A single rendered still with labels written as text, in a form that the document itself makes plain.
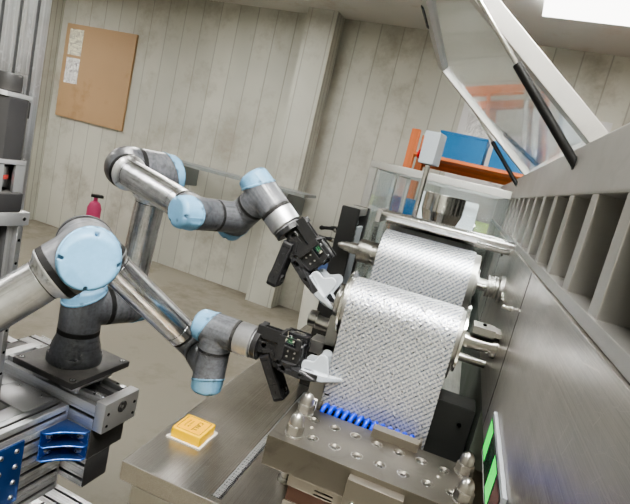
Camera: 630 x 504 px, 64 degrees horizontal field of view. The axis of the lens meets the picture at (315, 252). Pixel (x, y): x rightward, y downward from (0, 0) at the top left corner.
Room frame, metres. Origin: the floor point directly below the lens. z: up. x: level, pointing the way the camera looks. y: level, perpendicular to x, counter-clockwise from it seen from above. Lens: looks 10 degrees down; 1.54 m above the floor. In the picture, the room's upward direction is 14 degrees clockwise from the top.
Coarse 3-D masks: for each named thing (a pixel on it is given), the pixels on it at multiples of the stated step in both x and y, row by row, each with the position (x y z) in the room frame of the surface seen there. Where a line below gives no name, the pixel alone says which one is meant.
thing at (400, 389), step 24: (360, 336) 1.04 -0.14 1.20; (336, 360) 1.05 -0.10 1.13; (360, 360) 1.03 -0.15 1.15; (384, 360) 1.02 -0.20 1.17; (408, 360) 1.01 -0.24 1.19; (432, 360) 1.00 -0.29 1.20; (336, 384) 1.04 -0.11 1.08; (360, 384) 1.03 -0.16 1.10; (384, 384) 1.02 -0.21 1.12; (408, 384) 1.00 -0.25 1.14; (432, 384) 0.99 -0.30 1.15; (360, 408) 1.03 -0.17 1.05; (384, 408) 1.01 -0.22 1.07; (408, 408) 1.00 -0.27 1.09; (432, 408) 0.99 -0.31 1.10; (408, 432) 1.00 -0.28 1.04
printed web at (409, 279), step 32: (384, 256) 1.27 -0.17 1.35; (416, 256) 1.26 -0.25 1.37; (448, 256) 1.25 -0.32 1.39; (352, 288) 1.07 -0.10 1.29; (384, 288) 1.07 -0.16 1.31; (416, 288) 1.25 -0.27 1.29; (448, 288) 1.23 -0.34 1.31; (352, 320) 1.04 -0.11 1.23; (384, 320) 1.03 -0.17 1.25; (416, 320) 1.01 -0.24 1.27; (448, 320) 1.01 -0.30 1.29; (416, 352) 1.00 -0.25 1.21; (448, 352) 0.99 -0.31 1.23
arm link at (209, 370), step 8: (192, 352) 1.15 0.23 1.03; (200, 352) 1.10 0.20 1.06; (192, 360) 1.13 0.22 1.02; (200, 360) 1.09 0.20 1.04; (208, 360) 1.09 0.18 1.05; (216, 360) 1.09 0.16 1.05; (224, 360) 1.11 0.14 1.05; (192, 368) 1.12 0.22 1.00; (200, 368) 1.09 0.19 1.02; (208, 368) 1.09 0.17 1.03; (216, 368) 1.09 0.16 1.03; (224, 368) 1.11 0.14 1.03; (192, 376) 1.11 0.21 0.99; (200, 376) 1.09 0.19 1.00; (208, 376) 1.09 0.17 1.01; (216, 376) 1.10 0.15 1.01; (224, 376) 1.12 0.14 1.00; (192, 384) 1.10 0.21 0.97; (200, 384) 1.09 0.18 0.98; (208, 384) 1.09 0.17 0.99; (216, 384) 1.10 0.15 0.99; (200, 392) 1.09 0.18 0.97; (208, 392) 1.09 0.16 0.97; (216, 392) 1.10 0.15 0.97
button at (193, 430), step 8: (192, 416) 1.05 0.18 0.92; (176, 424) 1.01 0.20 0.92; (184, 424) 1.01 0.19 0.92; (192, 424) 1.02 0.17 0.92; (200, 424) 1.03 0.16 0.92; (208, 424) 1.04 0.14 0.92; (176, 432) 0.99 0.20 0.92; (184, 432) 0.99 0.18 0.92; (192, 432) 0.99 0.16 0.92; (200, 432) 1.00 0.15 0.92; (208, 432) 1.01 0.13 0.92; (184, 440) 0.99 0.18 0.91; (192, 440) 0.98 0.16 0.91; (200, 440) 0.98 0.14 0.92
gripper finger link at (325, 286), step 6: (312, 276) 1.11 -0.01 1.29; (318, 276) 1.11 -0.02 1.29; (318, 282) 1.11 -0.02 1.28; (324, 282) 1.10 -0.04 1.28; (330, 282) 1.10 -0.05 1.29; (336, 282) 1.10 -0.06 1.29; (318, 288) 1.10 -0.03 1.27; (324, 288) 1.10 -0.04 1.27; (330, 288) 1.10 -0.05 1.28; (318, 294) 1.10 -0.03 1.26; (324, 294) 1.10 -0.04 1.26; (324, 300) 1.10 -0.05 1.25; (330, 306) 1.10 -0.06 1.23
